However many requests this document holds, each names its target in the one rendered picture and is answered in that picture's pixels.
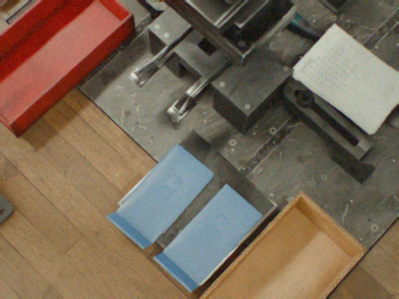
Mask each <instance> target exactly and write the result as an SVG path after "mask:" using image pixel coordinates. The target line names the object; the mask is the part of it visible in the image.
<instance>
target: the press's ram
mask: <svg viewBox="0 0 399 299"><path fill-rule="evenodd" d="M163 2H165V4H167V5H168V6H169V7H170V8H172V9H173V10H174V11H175V12H177V14H179V16H181V17H182V18H183V19H184V20H186V21H187V22H188V23H189V24H190V25H191V26H192V27H193V28H195V29H196V30H197V31H198V32H200V33H201V35H203V36H204V37H205V38H206V39H207V40H208V41H209V42H210V43H211V44H213V45H214V46H215V47H216V48H217V49H219V51H221V53H223V54H224V55H225V56H227V57H228V58H229V59H230V60H231V61H233V63H235V65H237V66H238V67H240V69H243V67H245V65H247V63H248V62H249V61H250V60H252V58H254V56H256V55H257V54H258V53H259V52H260V51H261V50H262V49H263V48H264V47H265V46H266V45H267V44H268V43H269V42H270V41H271V40H272V39H273V38H274V37H275V36H277V35H278V34H279V33H280V32H281V31H282V30H283V29H284V28H285V27H286V26H287V25H288V24H289V23H290V22H291V21H292V20H293V19H294V14H295V12H296V9H297V5H296V4H294V2H292V1H291V0H240V1H239V2H238V3H235V4H229V3H227V2H225V1H224V0H163Z"/></svg>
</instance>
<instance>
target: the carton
mask: <svg viewBox="0 0 399 299"><path fill-rule="evenodd" d="M366 251H367V250H366V248H364V246H362V245H361V244H360V243H359V242H358V241H357V240H355V239H354V238H353V237H352V236H351V235H350V234H348V232H346V230H344V229H343V228H342V227H341V226H340V225H338V224H337V223H336V222H335V221H334V219H332V218H331V217H330V216H329V215H328V214H326V213H325V212H324V211H323V210H322V209H321V208H319V207H318V206H317V205H316V204H315V203H314V202H313V201H312V200H311V199H310V198H309V197H308V196H307V195H306V194H305V193H303V192H302V191H300V192H299V193H298V194H297V196H296V197H295V198H294V199H292V201H290V203H289V204H288V205H287V206H286V207H285V208H284V209H283V210H282V211H281V212H280V213H279V214H278V215H277V217H275V219H273V221H272V222H271V223H270V224H269V225H268V226H267V227H266V229H265V230H263V232H261V234H259V236H257V238H256V239H255V240H254V241H253V242H252V243H251V244H250V245H249V246H248V247H247V248H246V249H245V251H244V252H243V253H242V254H241V255H240V256H239V257H237V259H235V261H234V262H233V263H232V264H231V265H230V266H229V267H228V268H227V269H226V271H224V273H223V274H222V275H221V276H220V277H219V278H218V279H217V280H216V281H215V282H214V284H213V285H212V286H211V287H210V288H209V289H208V290H207V291H206V292H205V293H204V294H203V295H202V296H201V297H200V298H199V299H324V297H326V295H328V294H329V292H330V291H331V290H332V289H333V288H334V287H335V286H336V285H337V284H338V283H339V281H340V280H341V279H342V278H344V276H345V275H346V274H347V273H348V271H350V269H352V267H354V264H355V263H357V261H358V260H359V259H360V258H361V257H362V256H363V254H364V253H365V252H366Z"/></svg>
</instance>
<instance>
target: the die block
mask: <svg viewBox="0 0 399 299"><path fill-rule="evenodd" d="M149 42H150V49H151V53H152V54H153V55H154V56H157V55H158V54H159V53H160V52H161V51H162V50H163V49H165V47H166V46H165V45H164V44H162V43H161V42H160V41H159V40H158V39H157V38H156V37H155V36H154V35H153V34H152V33H151V32H150V31H149ZM213 46H214V45H213V44H211V43H210V42H209V41H208V40H207V39H206V40H205V41H204V42H203V43H202V44H201V45H200V46H199V48H200V49H201V50H202V51H203V52H204V53H207V52H208V51H209V50H210V49H211V48H212V47H213ZM216 49H217V48H216ZM165 66H166V67H168V68H169V69H170V70H171V71H172V72H173V73H174V74H175V75H176V76H177V77H179V78H180V77H182V76H183V75H184V73H186V71H187V70H189V71H190V73H192V74H193V75H194V76H195V77H196V78H197V79H198V80H200V79H201V77H200V76H199V75H198V74H197V73H196V72H194V70H192V69H191V68H190V67H188V65H186V63H184V62H183V61H182V60H181V59H180V58H178V57H177V56H176V55H175V56H174V57H173V58H171V59H170V60H169V61H168V62H167V63H166V64H165ZM292 75H293V74H292ZM292 75H291V76H290V77H289V78H287V80H285V81H284V82H283V83H282V84H281V85H280V86H279V87H278V88H277V89H276V90H275V91H274V92H273V93H272V94H271V95H270V96H269V97H268V98H267V99H266V100H265V101H264V102H263V103H262V104H261V105H260V106H259V107H258V108H257V109H256V110H255V111H254V112H253V113H252V114H251V115H250V116H249V117H248V118H246V117H245V116H244V115H243V114H241V112H240V111H239V110H237V109H236V108H235V107H233V105H231V103H230V102H228V101H227V100H226V99H225V98H224V97H223V96H221V94H219V93H218V92H217V91H216V90H215V89H214V88H213V87H212V86H210V88H209V89H210V91H212V93H214V102H213V109H214V110H215V111H216V112H218V113H219V114H220V115H221V116H222V117H224V119H226V121H228V123H230V124H231V125H232V126H233V127H235V129H237V131H239V132H240V133H241V134H243V135H244V134H245V133H246V132H247V131H248V130H249V129H250V128H251V127H252V126H253V125H254V124H255V123H256V122H257V121H258V120H259V119H260V118H261V117H262V116H263V115H264V114H265V113H266V112H267V111H268V110H269V109H270V108H271V107H272V106H273V105H274V104H275V103H276V102H277V101H278V100H279V99H280V98H281V93H282V89H283V88H284V87H285V86H286V85H287V84H288V83H289V82H290V80H291V78H292Z"/></svg>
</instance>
